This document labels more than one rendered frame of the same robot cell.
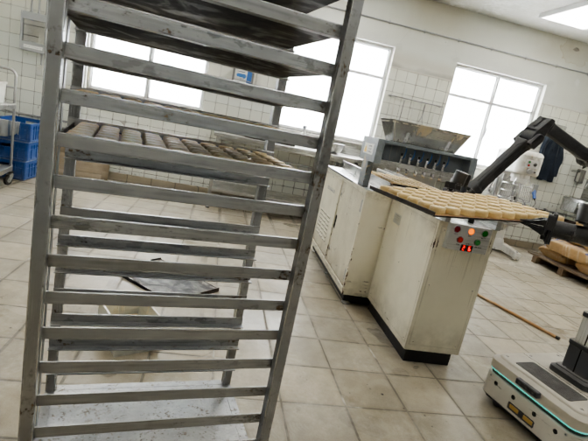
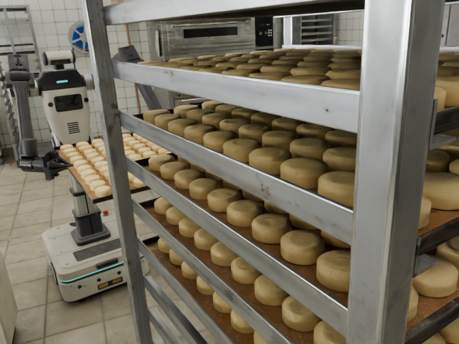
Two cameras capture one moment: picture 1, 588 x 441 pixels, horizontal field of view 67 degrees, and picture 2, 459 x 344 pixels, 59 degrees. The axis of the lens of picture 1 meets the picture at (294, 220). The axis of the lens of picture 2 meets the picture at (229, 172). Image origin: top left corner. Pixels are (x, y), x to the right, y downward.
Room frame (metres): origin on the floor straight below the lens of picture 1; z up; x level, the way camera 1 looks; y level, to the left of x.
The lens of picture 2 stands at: (1.44, 0.91, 1.47)
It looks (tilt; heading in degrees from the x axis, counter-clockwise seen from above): 20 degrees down; 261
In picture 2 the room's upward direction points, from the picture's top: 3 degrees counter-clockwise
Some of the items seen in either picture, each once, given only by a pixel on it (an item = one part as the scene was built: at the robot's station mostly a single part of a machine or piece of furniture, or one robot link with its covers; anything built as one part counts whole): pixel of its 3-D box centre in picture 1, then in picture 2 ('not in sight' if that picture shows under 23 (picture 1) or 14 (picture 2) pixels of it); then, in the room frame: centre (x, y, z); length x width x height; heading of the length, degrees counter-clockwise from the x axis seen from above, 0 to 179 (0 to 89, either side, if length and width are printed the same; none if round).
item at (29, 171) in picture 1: (18, 164); not in sight; (4.77, 3.12, 0.10); 0.60 x 0.40 x 0.20; 9
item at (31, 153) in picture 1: (19, 147); not in sight; (4.77, 3.12, 0.30); 0.60 x 0.40 x 0.20; 11
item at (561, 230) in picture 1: (559, 229); not in sight; (1.42, -0.84, 1.02); 0.07 x 0.07 x 0.10; 67
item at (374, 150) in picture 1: (413, 171); not in sight; (3.14, -0.75, 1.01); 0.72 x 0.33 x 0.34; 101
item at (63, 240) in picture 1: (164, 248); not in sight; (1.40, 0.41, 0.69); 0.64 x 0.03 x 0.03; 113
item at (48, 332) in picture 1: (170, 331); not in sight; (1.03, 0.25, 0.60); 0.64 x 0.03 x 0.03; 113
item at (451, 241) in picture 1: (467, 238); not in sight; (2.28, -0.91, 0.77); 0.24 x 0.04 x 0.14; 101
